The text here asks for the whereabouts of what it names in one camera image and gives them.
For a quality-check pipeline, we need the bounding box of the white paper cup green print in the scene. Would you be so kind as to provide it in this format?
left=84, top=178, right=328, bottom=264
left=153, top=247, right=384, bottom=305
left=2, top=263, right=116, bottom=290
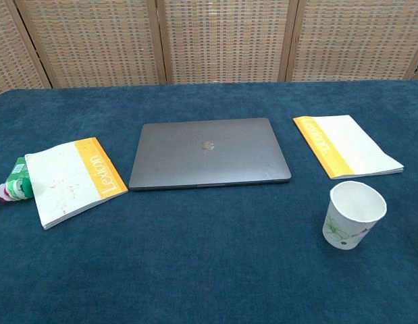
left=322, top=180, right=388, bottom=251

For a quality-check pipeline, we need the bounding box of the grey closed laptop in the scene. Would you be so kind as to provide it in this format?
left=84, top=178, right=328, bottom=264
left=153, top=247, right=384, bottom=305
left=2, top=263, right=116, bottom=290
left=128, top=117, right=292, bottom=192

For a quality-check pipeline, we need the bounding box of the blue table cloth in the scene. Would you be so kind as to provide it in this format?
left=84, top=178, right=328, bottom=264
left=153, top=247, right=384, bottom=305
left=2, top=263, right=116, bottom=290
left=0, top=79, right=418, bottom=324

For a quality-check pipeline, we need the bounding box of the woven wooden folding screen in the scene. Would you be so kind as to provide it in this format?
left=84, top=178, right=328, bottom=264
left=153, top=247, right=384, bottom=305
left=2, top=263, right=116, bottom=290
left=0, top=0, right=418, bottom=99

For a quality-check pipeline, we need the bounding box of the stained Lexicon notebook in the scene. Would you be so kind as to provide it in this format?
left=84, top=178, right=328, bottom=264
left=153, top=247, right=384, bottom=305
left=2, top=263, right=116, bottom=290
left=24, top=136, right=129, bottom=231

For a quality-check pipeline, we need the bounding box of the clean Lexicon notebook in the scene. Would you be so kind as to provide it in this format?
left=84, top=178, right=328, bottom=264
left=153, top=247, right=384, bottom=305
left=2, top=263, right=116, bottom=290
left=292, top=114, right=405, bottom=180

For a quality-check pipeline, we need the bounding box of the green packet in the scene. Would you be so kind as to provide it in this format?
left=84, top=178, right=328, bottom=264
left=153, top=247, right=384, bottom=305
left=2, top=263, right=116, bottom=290
left=7, top=156, right=30, bottom=185

